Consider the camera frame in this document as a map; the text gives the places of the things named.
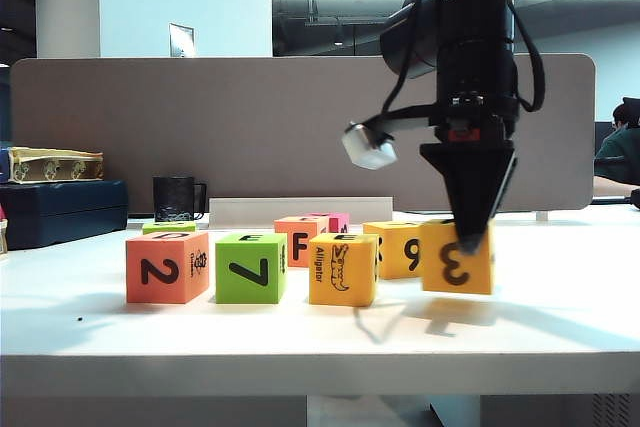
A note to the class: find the yellow foam number block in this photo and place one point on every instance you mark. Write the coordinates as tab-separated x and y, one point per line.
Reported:
395	234

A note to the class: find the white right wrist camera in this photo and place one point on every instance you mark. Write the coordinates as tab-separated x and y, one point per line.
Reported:
367	152

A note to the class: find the plain green foam block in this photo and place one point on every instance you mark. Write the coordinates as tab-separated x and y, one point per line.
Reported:
167	228

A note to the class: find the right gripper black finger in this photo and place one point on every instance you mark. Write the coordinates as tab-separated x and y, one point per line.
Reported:
509	177
470	187

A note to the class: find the yellow block number 3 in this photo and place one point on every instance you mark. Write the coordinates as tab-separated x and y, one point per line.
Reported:
435	277

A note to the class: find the white divider foot bracket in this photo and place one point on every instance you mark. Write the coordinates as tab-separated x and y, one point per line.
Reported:
542	216

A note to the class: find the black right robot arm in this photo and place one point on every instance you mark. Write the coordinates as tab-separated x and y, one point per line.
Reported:
475	37

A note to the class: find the brown-grey desk divider panel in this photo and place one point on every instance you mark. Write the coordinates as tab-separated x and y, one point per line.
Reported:
250	137

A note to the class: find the red and white item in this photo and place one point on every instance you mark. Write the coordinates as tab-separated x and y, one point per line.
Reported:
3	232

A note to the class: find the pink foam block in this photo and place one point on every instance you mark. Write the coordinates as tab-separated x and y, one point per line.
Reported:
342	224

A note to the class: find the green block number 7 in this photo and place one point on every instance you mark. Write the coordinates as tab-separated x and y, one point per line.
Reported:
245	294

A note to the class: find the person in dark green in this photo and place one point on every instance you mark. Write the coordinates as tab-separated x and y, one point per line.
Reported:
617	152

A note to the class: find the black mug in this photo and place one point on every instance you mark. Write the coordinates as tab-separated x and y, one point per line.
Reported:
172	199

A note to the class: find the gold cream box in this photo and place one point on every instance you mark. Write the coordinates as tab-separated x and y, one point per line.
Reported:
55	167

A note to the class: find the yellow block with alligator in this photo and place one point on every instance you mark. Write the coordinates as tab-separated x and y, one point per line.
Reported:
360	272

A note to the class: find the orange block letter F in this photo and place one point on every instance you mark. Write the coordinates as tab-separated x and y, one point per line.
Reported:
295	227

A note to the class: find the orange block number 2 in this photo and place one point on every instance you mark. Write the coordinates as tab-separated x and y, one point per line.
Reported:
160	292

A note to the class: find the small black desk item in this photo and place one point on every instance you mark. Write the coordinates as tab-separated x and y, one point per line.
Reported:
636	199

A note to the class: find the grey vent grille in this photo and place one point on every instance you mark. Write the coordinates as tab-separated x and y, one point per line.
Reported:
611	411

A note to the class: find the dark blue case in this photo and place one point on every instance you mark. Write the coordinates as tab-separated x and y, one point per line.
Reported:
60	217

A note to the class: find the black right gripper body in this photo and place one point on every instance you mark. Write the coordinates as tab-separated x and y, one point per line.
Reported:
470	134

